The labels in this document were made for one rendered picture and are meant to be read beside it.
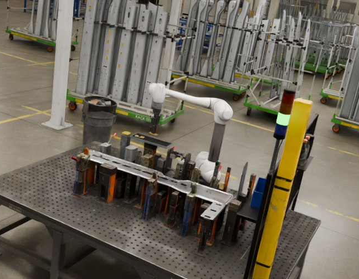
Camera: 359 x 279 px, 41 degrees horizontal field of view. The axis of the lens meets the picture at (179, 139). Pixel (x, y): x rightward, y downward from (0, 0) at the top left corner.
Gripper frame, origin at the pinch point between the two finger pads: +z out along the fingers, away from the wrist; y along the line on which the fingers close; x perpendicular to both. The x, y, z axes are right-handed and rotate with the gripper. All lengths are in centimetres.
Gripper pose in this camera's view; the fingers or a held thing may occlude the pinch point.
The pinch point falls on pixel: (154, 129)
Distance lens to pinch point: 432.2
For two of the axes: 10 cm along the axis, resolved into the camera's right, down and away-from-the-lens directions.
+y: -5.7, 1.8, -8.0
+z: -1.6, 9.3, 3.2
